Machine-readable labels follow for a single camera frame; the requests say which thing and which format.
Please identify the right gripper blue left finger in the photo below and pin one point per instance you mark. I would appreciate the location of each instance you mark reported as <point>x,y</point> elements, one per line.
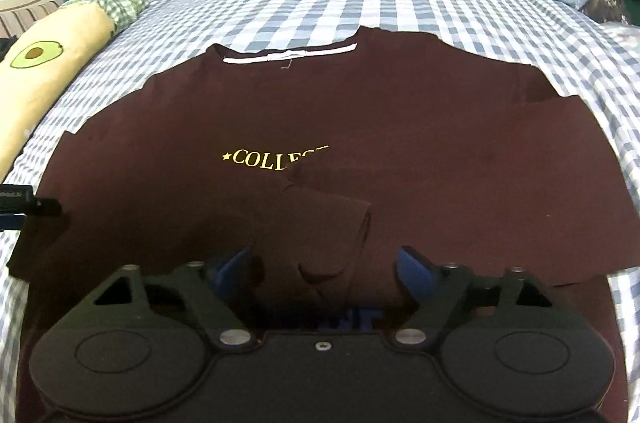
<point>230,279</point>

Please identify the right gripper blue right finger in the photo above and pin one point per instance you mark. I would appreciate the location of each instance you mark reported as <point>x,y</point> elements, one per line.
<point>419,276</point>

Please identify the maroon vintage league sweatshirt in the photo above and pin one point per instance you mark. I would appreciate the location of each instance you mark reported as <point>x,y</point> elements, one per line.
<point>321,168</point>

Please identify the yellow avocado print quilt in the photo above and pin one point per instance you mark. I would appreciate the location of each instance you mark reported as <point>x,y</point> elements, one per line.
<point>41,64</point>

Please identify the clear plastic bag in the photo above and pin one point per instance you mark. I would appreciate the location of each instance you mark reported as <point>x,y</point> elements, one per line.
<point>603,11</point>

